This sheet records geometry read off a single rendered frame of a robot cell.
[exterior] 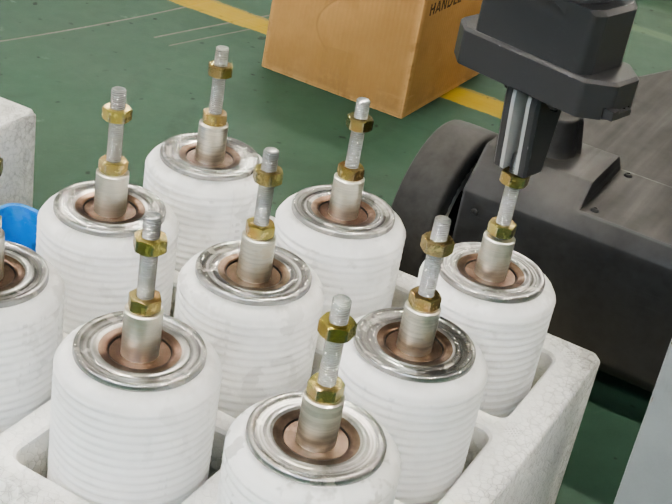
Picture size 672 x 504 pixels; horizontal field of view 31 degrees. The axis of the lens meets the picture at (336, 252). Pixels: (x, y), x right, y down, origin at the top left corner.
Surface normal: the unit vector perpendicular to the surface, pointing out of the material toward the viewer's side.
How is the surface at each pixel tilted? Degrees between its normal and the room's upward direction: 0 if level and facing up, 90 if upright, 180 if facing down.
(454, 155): 25
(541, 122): 90
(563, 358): 0
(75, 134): 0
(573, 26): 90
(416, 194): 55
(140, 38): 0
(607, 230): 46
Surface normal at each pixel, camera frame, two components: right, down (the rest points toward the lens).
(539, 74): -0.68, 0.27
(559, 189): -0.24, -0.35
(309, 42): -0.50, 0.33
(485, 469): 0.15, -0.86
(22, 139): 0.88, 0.35
